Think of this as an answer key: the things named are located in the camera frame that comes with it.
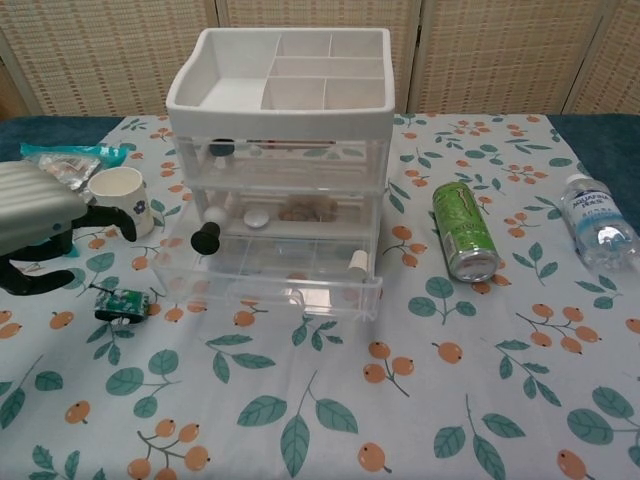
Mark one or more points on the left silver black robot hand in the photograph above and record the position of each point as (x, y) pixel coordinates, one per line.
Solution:
(35, 205)

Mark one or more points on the small green circuit board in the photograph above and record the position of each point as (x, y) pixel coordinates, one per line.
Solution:
(122, 305)

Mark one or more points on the white drawer organizer box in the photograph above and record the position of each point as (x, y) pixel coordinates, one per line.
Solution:
(280, 122)

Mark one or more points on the clear plastic drawer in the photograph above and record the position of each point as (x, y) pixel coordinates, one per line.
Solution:
(310, 165)
(350, 220)
(300, 300)

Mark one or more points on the teal clear snack bag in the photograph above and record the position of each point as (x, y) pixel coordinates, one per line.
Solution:
(70, 160)

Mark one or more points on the white flower print paper cup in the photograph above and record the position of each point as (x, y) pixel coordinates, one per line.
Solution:
(122, 195)

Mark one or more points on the black round knob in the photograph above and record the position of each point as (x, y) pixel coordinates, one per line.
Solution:
(206, 240)

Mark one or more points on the small white ball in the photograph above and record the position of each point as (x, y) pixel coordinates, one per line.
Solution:
(215, 216)

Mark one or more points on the dark teal ball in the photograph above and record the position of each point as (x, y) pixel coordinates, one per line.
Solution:
(221, 148)

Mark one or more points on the flat white pebble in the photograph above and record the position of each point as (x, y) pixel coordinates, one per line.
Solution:
(255, 219)

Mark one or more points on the thin brown stick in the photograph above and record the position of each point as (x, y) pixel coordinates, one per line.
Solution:
(300, 144)

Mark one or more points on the brown stones pile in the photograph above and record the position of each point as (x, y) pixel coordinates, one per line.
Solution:
(307, 210)

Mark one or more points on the small white cylinder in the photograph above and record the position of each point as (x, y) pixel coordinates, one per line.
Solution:
(357, 265)

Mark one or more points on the floral leaf print tablecloth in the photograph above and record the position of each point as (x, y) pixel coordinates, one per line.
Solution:
(350, 400)

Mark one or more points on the green Monster drink can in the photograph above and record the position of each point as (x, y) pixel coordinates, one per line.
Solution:
(462, 230)

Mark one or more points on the woven bamboo folding screen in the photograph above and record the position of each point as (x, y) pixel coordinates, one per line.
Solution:
(500, 55)

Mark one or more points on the clear plastic water bottle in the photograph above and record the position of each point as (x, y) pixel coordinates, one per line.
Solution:
(595, 220)

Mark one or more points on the dark teal table cover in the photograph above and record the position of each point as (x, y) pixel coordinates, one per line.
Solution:
(600, 135)

